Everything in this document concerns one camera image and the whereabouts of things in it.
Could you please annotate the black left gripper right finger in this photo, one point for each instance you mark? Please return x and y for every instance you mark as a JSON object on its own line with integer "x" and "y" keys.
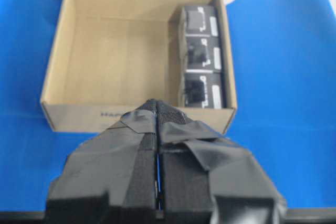
{"x": 210, "y": 179}

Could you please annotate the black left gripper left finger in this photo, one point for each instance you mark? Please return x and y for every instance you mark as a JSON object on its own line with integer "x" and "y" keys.
{"x": 110, "y": 178}

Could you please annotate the black box bottom left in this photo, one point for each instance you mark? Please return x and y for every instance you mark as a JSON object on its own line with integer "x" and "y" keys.
{"x": 201, "y": 90}

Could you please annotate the black box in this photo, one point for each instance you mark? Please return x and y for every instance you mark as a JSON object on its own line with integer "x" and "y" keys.
{"x": 199, "y": 20}
{"x": 201, "y": 90}
{"x": 201, "y": 54}

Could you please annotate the black box bottom middle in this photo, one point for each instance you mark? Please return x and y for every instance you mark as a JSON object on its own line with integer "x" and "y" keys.
{"x": 201, "y": 54}

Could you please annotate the brown cardboard box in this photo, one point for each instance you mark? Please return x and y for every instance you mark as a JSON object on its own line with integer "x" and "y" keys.
{"x": 110, "y": 56}

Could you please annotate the black box bottom right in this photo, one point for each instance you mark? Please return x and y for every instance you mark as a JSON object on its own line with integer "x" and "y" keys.
{"x": 199, "y": 20}

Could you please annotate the blue table cloth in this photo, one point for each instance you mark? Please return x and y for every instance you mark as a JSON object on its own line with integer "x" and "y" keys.
{"x": 284, "y": 64}

